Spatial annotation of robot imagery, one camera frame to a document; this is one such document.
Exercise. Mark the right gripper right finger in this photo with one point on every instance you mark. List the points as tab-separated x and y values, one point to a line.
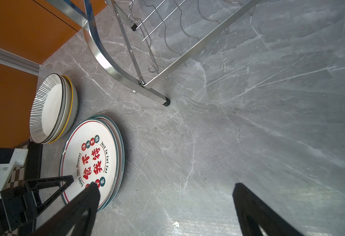
255	216

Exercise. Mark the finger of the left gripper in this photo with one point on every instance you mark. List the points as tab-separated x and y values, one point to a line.
41	193

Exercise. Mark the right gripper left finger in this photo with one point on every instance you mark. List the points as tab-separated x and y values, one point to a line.
78	216

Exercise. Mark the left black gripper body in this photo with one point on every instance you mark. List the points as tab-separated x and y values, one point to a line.
18	208

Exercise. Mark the white deep plate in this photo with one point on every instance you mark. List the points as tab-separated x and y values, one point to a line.
47	108

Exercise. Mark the yellow rimmed dotted plate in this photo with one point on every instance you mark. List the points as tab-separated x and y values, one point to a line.
74	109

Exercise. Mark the silver wire dish rack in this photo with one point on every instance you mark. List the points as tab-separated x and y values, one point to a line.
159	36

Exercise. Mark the white red patterned plate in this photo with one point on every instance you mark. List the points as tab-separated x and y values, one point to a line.
121	157

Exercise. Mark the black white chessboard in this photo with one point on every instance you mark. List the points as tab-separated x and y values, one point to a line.
21	176

